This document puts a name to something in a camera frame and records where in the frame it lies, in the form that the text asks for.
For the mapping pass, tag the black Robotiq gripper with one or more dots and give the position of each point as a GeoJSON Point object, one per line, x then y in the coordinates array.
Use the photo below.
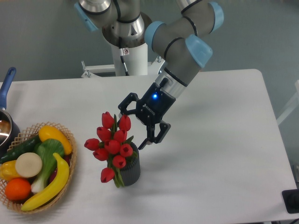
{"type": "Point", "coordinates": [156, 105]}

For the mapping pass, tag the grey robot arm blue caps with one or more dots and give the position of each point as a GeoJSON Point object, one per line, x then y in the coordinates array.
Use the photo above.
{"type": "Point", "coordinates": [131, 33]}

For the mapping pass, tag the orange fruit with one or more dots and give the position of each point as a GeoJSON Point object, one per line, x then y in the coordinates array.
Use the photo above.
{"type": "Point", "coordinates": [18, 189]}

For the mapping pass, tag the green bok choy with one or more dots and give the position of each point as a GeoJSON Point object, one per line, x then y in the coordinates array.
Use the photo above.
{"type": "Point", "coordinates": [45, 151]}

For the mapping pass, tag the white frame at right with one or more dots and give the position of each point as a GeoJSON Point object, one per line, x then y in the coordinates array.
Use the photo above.
{"type": "Point", "coordinates": [290, 106]}

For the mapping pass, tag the red tulip bouquet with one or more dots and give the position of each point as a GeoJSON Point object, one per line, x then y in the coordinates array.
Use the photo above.
{"type": "Point", "coordinates": [113, 141]}

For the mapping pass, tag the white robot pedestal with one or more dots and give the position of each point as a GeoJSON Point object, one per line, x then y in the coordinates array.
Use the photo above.
{"type": "Point", "coordinates": [127, 61]}

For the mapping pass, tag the black device at edge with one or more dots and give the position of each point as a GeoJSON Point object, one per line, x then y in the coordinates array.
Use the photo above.
{"type": "Point", "coordinates": [291, 200]}

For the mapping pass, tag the blue handled saucepan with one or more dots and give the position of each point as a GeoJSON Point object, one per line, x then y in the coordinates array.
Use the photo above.
{"type": "Point", "coordinates": [8, 128]}

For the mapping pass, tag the yellow bell pepper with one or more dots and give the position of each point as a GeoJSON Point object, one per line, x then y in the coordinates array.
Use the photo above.
{"type": "Point", "coordinates": [8, 171]}

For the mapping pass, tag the red vegetable in basket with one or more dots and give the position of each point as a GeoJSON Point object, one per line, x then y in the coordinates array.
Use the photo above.
{"type": "Point", "coordinates": [67, 158]}

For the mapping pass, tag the yellow squash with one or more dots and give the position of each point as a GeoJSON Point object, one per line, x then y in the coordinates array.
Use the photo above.
{"type": "Point", "coordinates": [50, 132]}

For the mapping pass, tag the woven wicker basket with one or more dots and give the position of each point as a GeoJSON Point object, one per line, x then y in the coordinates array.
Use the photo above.
{"type": "Point", "coordinates": [24, 135]}

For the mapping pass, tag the dark grey ribbed vase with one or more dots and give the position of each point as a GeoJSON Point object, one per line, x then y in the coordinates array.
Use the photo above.
{"type": "Point", "coordinates": [130, 173]}

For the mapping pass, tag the green cucumber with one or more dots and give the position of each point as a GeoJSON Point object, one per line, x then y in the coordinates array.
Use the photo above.
{"type": "Point", "coordinates": [27, 146]}

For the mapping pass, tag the yellow banana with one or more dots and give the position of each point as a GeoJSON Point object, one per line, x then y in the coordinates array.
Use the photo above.
{"type": "Point", "coordinates": [52, 189]}

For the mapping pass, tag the beige round bun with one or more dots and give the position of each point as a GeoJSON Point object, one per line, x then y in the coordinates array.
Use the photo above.
{"type": "Point", "coordinates": [28, 165]}

